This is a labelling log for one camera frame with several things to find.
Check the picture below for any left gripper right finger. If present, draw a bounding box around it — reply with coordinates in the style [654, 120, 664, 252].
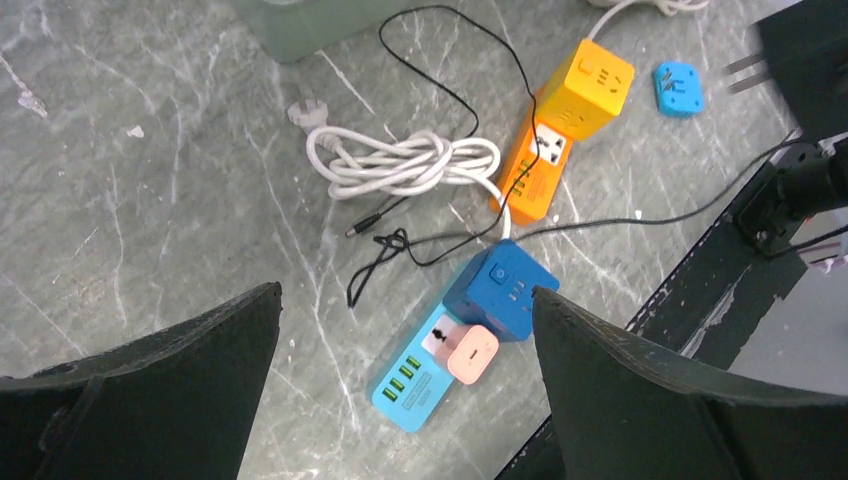
[532, 287, 847, 479]

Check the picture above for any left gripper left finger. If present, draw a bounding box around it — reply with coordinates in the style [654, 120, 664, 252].
[1, 282, 282, 479]

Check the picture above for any pink small block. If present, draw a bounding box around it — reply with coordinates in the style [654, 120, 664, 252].
[433, 325, 500, 385]

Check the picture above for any blue cube socket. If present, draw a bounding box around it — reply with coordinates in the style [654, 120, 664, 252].
[442, 239, 560, 342]

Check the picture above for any teal power strip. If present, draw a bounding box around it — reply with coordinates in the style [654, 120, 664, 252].
[369, 301, 457, 433]

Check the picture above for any orange power strip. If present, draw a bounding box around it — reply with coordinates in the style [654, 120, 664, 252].
[497, 106, 574, 227]

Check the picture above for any white cable of teal strip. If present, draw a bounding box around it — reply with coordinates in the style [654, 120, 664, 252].
[286, 95, 515, 241]

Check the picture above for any thin black adapter cable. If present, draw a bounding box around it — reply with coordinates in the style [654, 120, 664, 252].
[344, 5, 806, 311]

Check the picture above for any yellow cube socket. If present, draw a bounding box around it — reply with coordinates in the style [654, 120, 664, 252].
[536, 38, 635, 141]

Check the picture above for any black power adapter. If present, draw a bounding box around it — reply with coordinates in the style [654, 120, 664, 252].
[724, 0, 847, 141]

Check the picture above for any white cable of orange strip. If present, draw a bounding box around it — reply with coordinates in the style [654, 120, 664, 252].
[586, 0, 711, 42]

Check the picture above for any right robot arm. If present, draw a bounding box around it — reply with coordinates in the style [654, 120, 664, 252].
[734, 138, 847, 259]

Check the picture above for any light blue flat adapter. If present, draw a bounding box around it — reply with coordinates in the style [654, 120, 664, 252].
[653, 61, 705, 118]

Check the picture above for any translucent green storage box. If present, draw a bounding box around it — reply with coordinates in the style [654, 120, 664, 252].
[231, 0, 423, 64]

